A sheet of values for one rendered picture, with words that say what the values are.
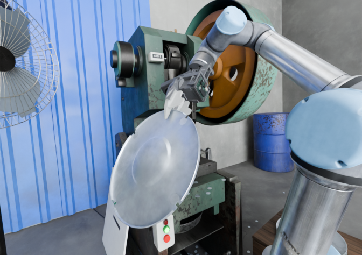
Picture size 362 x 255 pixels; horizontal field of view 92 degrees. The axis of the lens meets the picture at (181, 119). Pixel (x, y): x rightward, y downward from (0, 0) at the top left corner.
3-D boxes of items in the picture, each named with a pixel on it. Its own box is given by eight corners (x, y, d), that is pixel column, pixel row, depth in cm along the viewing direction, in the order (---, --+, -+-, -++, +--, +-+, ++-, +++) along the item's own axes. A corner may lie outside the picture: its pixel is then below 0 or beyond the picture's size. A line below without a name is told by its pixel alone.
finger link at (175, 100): (173, 111, 42) (188, 86, 46) (155, 111, 45) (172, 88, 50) (179, 119, 44) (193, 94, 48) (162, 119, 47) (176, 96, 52)
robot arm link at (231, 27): (251, 8, 52) (229, 36, 62) (221, 0, 47) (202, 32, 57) (260, 28, 50) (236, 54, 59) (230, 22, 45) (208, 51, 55)
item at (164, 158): (228, 147, 32) (227, 145, 32) (130, 265, 33) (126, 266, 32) (164, 97, 54) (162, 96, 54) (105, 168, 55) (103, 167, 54)
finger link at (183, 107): (181, 122, 44) (193, 95, 48) (164, 121, 48) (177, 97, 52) (186, 129, 46) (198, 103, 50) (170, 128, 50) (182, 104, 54)
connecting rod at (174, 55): (188, 100, 103) (185, 41, 100) (169, 100, 96) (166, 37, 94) (172, 101, 120) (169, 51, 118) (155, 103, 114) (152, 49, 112)
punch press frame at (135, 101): (230, 255, 105) (223, 24, 95) (166, 298, 83) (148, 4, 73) (170, 198, 173) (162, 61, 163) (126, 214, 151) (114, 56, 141)
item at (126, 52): (145, 82, 90) (143, 38, 88) (123, 82, 84) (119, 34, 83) (133, 87, 109) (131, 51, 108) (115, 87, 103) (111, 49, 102)
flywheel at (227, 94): (264, -11, 106) (196, 48, 168) (241, -22, 96) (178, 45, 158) (288, 104, 99) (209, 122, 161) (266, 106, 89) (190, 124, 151)
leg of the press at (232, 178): (252, 278, 106) (249, 132, 99) (239, 290, 100) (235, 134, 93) (178, 207, 185) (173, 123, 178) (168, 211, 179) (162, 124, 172)
